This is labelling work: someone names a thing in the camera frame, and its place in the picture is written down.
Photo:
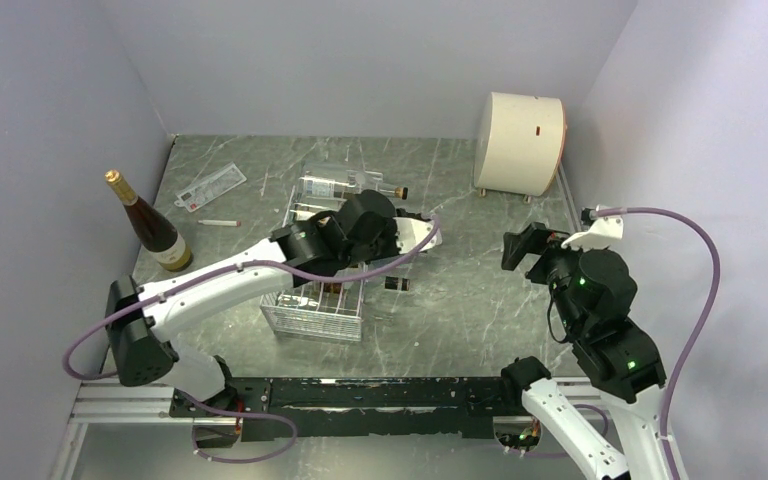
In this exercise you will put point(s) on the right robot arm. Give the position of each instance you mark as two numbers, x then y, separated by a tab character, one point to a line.
592	292

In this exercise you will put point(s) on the white wire wine rack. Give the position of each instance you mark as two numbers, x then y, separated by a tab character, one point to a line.
306	311

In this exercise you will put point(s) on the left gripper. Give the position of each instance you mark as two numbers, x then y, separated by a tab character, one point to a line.
393	249

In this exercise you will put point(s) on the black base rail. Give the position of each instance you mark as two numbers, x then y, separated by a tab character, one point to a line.
344	407

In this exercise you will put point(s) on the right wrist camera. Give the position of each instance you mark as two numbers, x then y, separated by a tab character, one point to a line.
601	233

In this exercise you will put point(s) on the white red pen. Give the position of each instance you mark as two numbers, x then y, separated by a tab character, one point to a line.
219	223

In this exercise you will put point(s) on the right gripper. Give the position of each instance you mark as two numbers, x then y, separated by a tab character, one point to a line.
534	238

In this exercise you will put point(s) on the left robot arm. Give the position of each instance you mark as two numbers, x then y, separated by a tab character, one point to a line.
147	318

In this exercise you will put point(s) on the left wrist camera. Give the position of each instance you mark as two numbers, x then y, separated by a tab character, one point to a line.
410	232

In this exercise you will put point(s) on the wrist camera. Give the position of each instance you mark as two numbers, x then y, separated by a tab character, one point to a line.
410	232
601	233

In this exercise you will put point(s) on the clear bottle black gold cap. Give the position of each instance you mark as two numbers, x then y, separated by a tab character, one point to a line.
387	282

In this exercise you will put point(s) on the cream cylindrical appliance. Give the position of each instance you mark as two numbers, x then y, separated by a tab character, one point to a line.
520	144

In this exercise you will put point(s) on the clear bottle cork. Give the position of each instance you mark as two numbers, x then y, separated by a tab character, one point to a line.
324	187

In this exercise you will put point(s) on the amber bottle gold cap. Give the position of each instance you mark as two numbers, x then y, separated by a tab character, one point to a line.
154	231

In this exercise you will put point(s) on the clear bottle blue emblem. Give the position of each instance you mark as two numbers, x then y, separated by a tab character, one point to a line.
308	213

